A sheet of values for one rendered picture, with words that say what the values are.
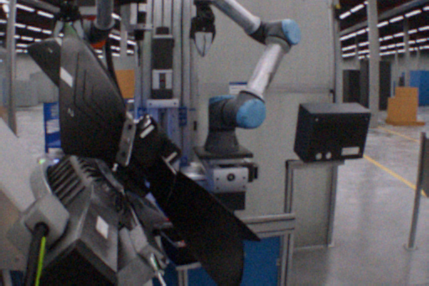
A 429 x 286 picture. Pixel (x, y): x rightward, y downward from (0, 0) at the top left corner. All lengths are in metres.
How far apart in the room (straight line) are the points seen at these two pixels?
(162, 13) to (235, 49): 1.08
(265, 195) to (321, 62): 1.07
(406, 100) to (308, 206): 10.34
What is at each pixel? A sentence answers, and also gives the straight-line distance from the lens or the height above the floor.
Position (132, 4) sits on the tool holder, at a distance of 0.94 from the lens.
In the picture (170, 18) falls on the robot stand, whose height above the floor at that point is 1.62.
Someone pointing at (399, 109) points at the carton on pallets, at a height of 0.52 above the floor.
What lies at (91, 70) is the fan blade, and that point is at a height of 1.35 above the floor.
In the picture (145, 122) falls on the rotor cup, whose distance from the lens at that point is 0.83.
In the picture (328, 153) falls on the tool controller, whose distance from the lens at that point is 1.45.
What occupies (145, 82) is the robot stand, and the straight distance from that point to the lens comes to 1.83.
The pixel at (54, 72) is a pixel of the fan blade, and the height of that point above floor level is 1.36.
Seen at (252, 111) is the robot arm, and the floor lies 1.21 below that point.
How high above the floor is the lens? 1.34
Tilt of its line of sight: 6 degrees down
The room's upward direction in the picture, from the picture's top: straight up
